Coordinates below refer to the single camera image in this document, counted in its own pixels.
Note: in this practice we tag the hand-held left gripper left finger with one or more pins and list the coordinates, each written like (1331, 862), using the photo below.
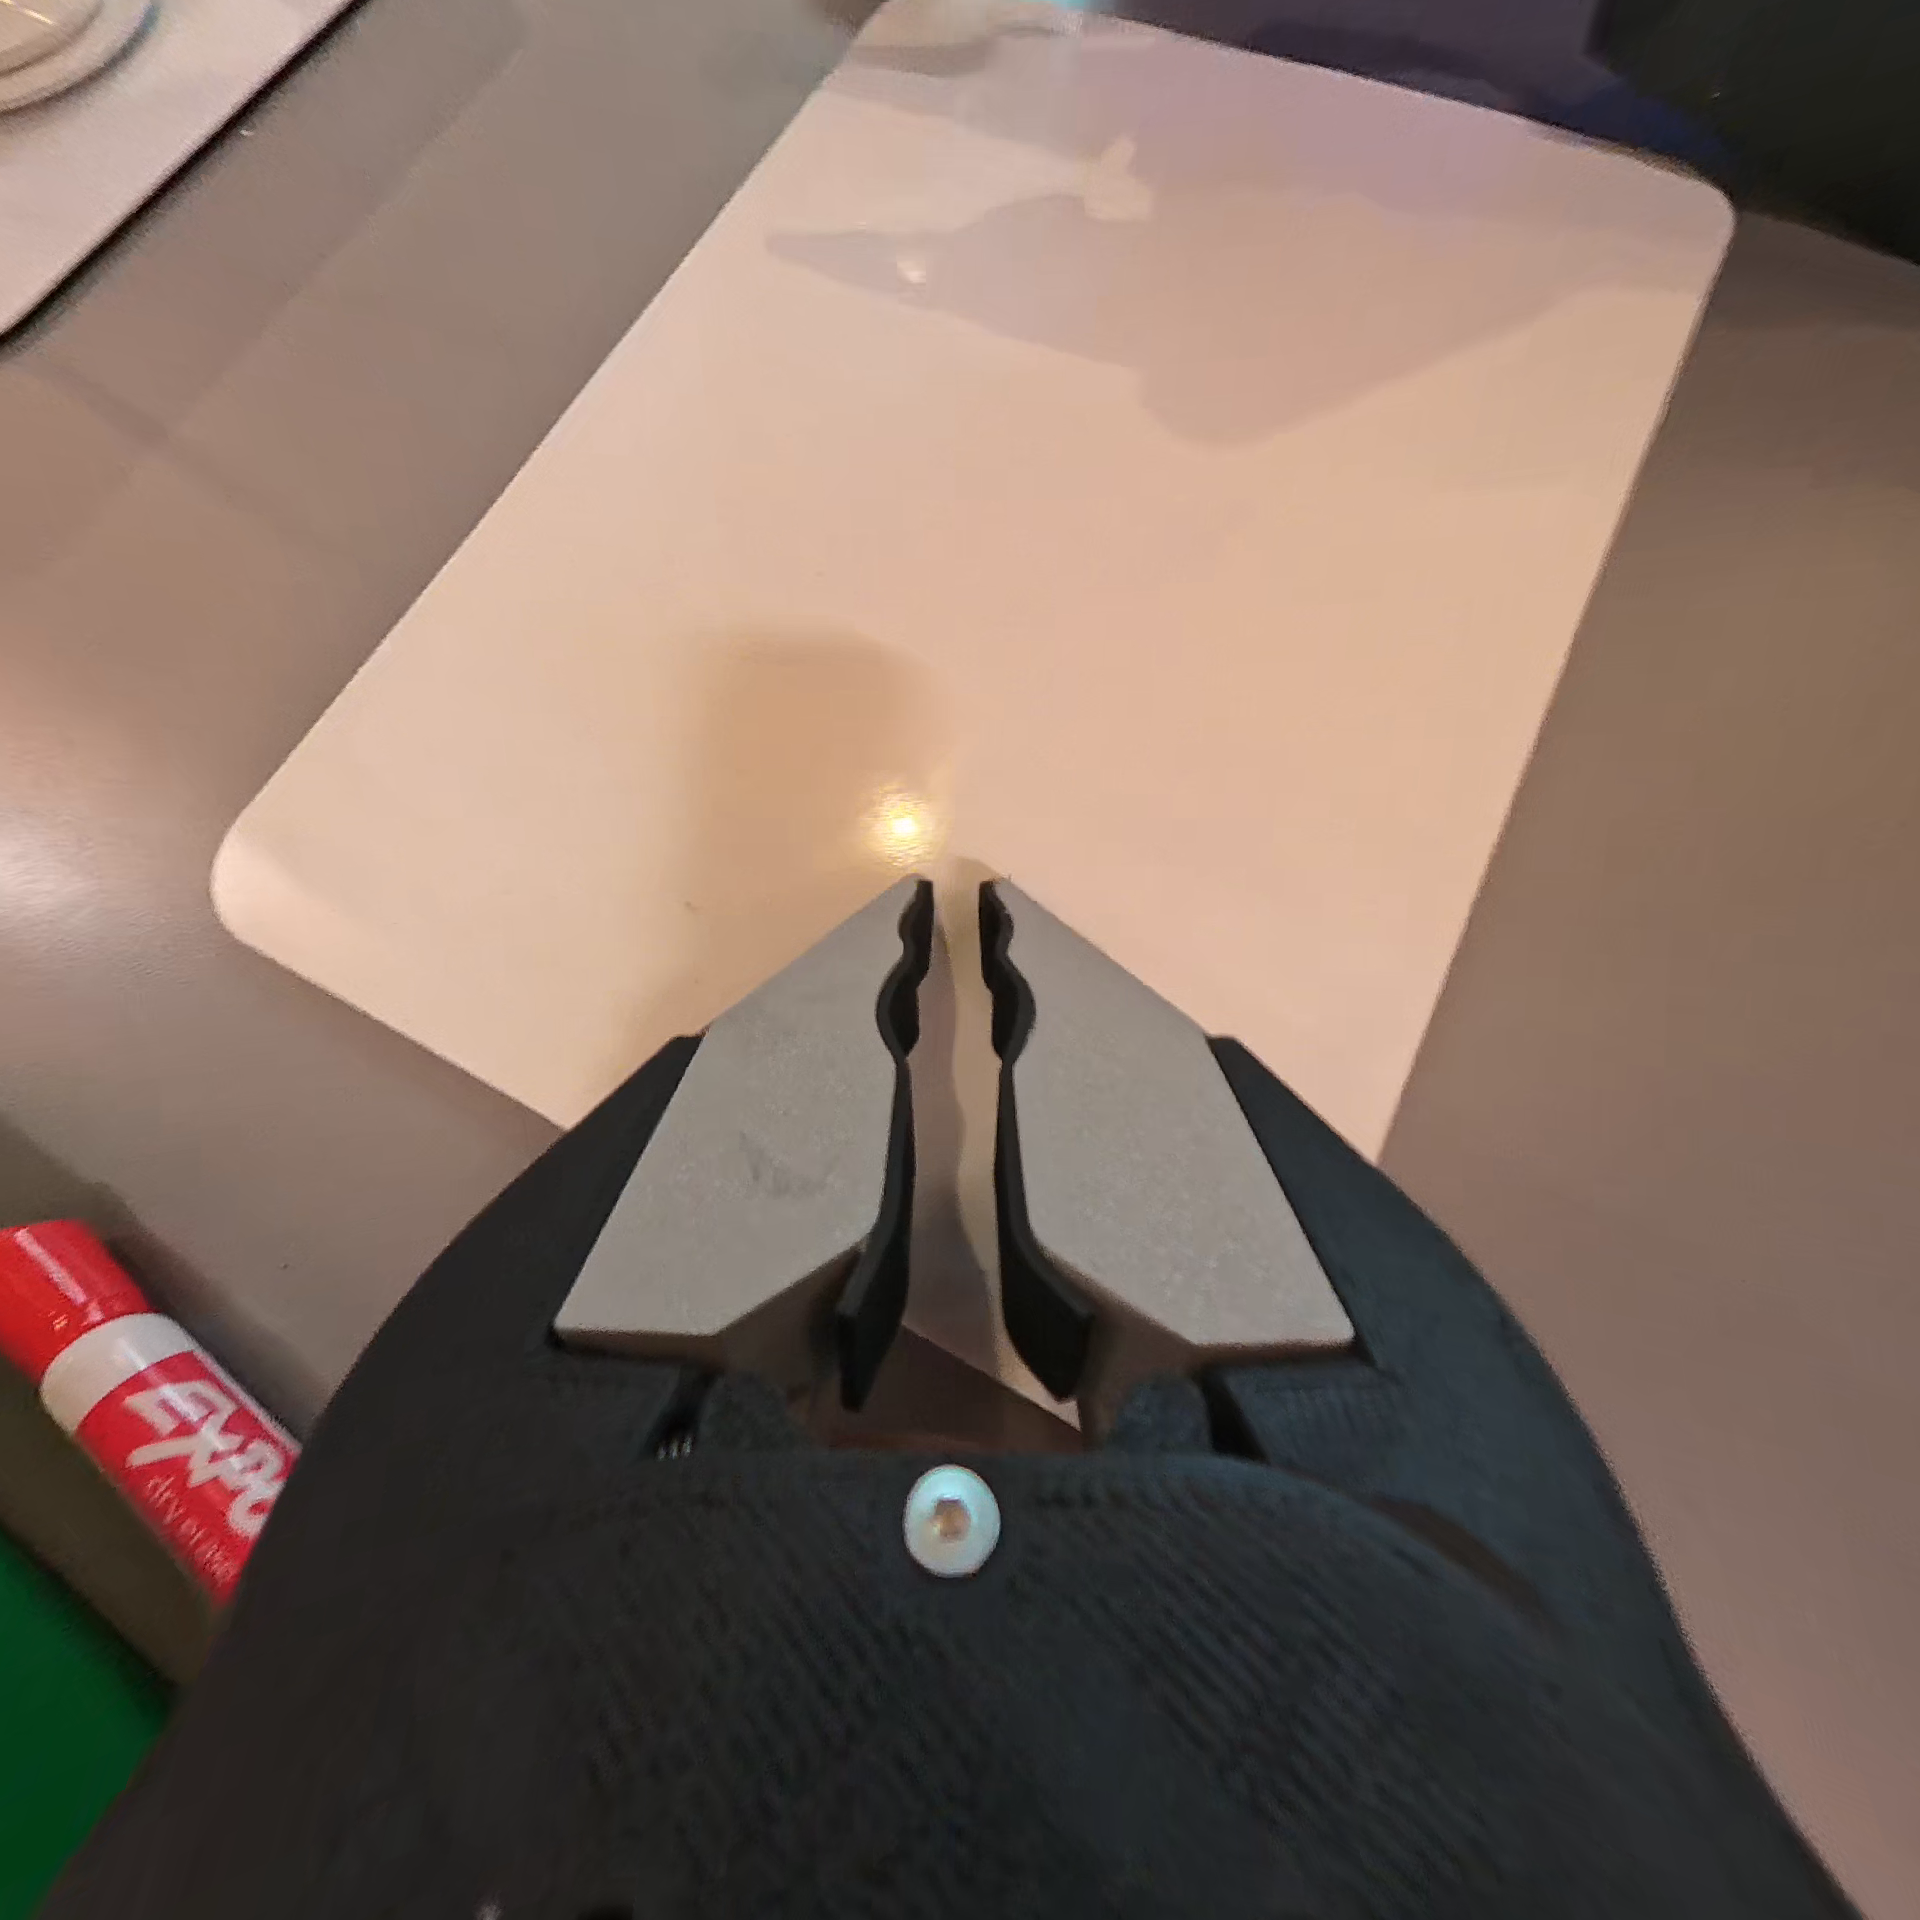
(721, 1201)

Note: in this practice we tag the white whiteboard sheet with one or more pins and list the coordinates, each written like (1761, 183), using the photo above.
(1125, 601)

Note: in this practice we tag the white metal stand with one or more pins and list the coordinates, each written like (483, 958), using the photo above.
(151, 181)

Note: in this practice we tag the green plastic bin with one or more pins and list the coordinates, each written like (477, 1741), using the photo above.
(62, 1726)

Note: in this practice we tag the red dry erase marker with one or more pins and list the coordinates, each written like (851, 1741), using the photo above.
(181, 1440)

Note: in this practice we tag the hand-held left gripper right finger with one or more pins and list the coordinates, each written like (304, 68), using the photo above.
(1169, 1201)

